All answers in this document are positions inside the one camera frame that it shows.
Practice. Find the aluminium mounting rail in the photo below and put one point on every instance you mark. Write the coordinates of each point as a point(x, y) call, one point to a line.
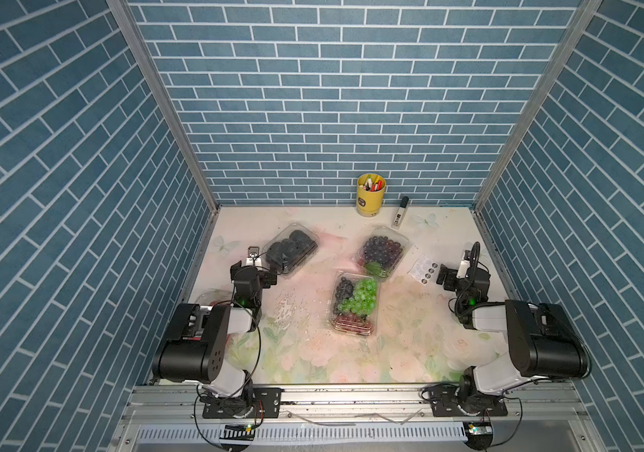
point(347, 403)

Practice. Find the clear box of mixed grapes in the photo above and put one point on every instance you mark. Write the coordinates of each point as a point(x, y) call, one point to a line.
point(354, 304)

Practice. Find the white sticker sheet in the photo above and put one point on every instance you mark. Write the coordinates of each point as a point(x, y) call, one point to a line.
point(424, 271)

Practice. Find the clear box of red berries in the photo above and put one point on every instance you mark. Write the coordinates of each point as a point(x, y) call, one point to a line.
point(211, 297)

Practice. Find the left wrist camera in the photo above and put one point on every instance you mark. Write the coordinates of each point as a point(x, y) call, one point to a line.
point(254, 256)

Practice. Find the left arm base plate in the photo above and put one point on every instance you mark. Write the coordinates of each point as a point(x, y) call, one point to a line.
point(257, 402)

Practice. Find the clear box of dark grapes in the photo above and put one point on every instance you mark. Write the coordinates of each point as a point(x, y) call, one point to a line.
point(381, 253)

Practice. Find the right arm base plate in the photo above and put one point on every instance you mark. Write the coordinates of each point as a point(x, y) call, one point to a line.
point(448, 400)

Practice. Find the clear box of blackberries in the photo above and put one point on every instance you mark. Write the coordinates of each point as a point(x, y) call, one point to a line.
point(290, 249)

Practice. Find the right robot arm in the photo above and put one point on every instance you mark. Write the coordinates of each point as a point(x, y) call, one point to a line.
point(541, 343)

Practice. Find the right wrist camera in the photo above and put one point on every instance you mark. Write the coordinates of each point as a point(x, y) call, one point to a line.
point(464, 266)

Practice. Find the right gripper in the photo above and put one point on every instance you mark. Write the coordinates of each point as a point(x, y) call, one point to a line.
point(449, 276)

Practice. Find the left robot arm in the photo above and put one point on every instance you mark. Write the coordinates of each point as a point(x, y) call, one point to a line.
point(193, 346)

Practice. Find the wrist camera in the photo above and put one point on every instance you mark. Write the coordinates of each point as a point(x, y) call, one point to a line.
point(464, 266)
point(254, 256)

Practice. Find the yellow pen cup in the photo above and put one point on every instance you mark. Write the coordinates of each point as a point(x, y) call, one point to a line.
point(368, 203)

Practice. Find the red markers in cup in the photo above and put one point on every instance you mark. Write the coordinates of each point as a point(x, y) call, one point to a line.
point(373, 183)

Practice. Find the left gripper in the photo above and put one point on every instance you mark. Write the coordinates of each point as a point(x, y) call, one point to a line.
point(265, 276)

